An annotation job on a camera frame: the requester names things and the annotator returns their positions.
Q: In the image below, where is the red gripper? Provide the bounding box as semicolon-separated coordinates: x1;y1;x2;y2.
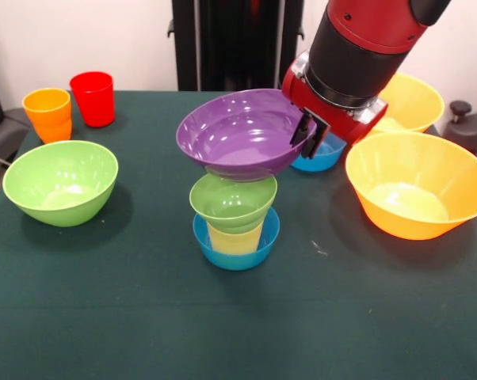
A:
281;49;389;160

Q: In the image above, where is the purple bowl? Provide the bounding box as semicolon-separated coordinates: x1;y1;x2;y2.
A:
175;88;319;183

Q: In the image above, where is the small green bowl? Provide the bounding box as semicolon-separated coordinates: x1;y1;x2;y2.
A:
189;173;279;235

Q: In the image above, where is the yellow cup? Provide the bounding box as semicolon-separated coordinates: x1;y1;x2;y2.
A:
205;221;265;255

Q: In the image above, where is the blue bowl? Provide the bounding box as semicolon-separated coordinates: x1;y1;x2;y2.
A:
192;205;281;272
289;131;347;173

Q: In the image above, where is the large orange bowl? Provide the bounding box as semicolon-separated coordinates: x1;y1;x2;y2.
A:
345;131;477;241
367;72;445;138

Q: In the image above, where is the dark green table cloth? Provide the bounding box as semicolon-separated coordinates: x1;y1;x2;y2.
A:
0;89;477;380

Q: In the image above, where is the red cup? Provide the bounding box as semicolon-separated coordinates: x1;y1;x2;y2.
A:
69;70;115;128

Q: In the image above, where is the large green bowl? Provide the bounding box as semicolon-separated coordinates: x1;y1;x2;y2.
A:
2;139;120;228

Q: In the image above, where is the orange cup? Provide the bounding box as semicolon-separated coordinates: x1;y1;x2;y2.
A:
21;87;73;144

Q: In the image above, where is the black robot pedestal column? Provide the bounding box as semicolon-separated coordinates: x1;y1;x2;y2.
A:
167;0;326;93

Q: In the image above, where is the black pedestal foot with knob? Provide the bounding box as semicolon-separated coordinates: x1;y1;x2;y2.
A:
444;100;477;158

